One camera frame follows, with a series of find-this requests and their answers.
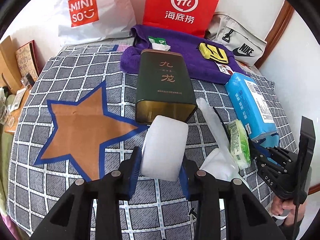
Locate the red paper bag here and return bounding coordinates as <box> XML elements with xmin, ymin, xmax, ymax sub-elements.
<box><xmin>142</xmin><ymin>0</ymin><xmax>224</xmax><ymax>38</ymax></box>

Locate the wooden bed headboard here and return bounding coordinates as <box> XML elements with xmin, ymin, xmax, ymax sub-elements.
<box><xmin>0</xmin><ymin>35</ymin><xmax>23</xmax><ymax>90</ymax></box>

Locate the person's right hand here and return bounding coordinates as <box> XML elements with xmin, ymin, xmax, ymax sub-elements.
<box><xmin>271</xmin><ymin>195</ymin><xmax>307</xmax><ymax>227</ymax></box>

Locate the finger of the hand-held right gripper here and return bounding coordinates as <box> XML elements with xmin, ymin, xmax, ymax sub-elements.
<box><xmin>251</xmin><ymin>133</ymin><xmax>280</xmax><ymax>148</ymax></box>
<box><xmin>247</xmin><ymin>140</ymin><xmax>279</xmax><ymax>167</ymax></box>

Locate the brown wooden door frame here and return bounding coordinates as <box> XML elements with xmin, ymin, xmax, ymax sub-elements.
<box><xmin>259</xmin><ymin>1</ymin><xmax>295</xmax><ymax>72</ymax></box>

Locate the small yellow black bag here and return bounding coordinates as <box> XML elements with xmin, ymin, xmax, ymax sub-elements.
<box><xmin>199</xmin><ymin>42</ymin><xmax>229</xmax><ymax>64</ymax></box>

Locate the clear drinking glass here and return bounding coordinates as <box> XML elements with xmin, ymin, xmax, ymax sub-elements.
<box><xmin>0</xmin><ymin>104</ymin><xmax>15</xmax><ymax>127</ymax></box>

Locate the wooden nightstand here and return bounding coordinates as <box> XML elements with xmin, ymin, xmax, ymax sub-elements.
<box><xmin>4</xmin><ymin>80</ymin><xmax>33</xmax><ymax>135</ymax></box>

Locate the small black box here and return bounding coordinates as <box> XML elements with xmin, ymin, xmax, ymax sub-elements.
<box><xmin>21</xmin><ymin>72</ymin><xmax>35</xmax><ymax>85</ymax></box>

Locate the clear plastic bag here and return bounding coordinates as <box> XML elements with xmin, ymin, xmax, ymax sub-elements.
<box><xmin>196</xmin><ymin>97</ymin><xmax>232</xmax><ymax>155</ymax></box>

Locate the small red white packet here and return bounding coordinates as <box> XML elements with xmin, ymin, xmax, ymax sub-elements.
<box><xmin>216</xmin><ymin>64</ymin><xmax>234</xmax><ymax>75</ymax></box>

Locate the grey checkered star blanket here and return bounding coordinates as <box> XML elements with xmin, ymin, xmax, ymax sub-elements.
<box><xmin>7</xmin><ymin>44</ymin><xmax>298</xmax><ymax>240</ymax></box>

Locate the white foam block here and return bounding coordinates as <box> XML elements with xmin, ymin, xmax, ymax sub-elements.
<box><xmin>140</xmin><ymin>115</ymin><xmax>189</xmax><ymax>182</ymax></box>

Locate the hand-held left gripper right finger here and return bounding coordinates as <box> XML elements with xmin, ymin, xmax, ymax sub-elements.
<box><xmin>179</xmin><ymin>159</ymin><xmax>287</xmax><ymax>240</ymax></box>

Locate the printed hardcover book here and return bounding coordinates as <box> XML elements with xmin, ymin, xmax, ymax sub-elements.
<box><xmin>15</xmin><ymin>41</ymin><xmax>40</xmax><ymax>77</ymax></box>

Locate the grey cosmetic tube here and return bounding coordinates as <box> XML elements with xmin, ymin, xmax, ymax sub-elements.
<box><xmin>12</xmin><ymin>90</ymin><xmax>30</xmax><ymax>110</ymax></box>

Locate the blue tissue pack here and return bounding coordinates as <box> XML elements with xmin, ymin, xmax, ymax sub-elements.
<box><xmin>224</xmin><ymin>72</ymin><xmax>279</xmax><ymax>142</ymax></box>

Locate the dark green tin box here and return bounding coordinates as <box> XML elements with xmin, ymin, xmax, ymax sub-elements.
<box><xmin>135</xmin><ymin>49</ymin><xmax>198</xmax><ymax>125</ymax></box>

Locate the grey waist bag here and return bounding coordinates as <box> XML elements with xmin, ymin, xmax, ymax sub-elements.
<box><xmin>207</xmin><ymin>12</ymin><xmax>267</xmax><ymax>67</ymax></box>

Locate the white plastic shopping bag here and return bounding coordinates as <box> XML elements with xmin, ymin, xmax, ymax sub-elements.
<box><xmin>58</xmin><ymin>0</ymin><xmax>137</xmax><ymax>47</ymax></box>

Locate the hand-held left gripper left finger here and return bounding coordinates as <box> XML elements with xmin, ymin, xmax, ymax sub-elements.
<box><xmin>30</xmin><ymin>146</ymin><xmax>143</xmax><ymax>240</ymax></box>

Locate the olive green bed sheet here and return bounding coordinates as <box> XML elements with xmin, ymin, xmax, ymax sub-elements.
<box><xmin>0</xmin><ymin>87</ymin><xmax>15</xmax><ymax>205</ymax></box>

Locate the pale green soft packet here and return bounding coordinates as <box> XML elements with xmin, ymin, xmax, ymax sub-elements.
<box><xmin>227</xmin><ymin>119</ymin><xmax>251</xmax><ymax>170</ymax></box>

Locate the green wet wipes pack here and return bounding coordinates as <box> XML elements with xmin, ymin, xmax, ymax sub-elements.
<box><xmin>147</xmin><ymin>35</ymin><xmax>171</xmax><ymax>52</ymax></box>

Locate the purple towel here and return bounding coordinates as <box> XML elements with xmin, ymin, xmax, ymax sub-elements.
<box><xmin>120</xmin><ymin>24</ymin><xmax>240</xmax><ymax>85</ymax></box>

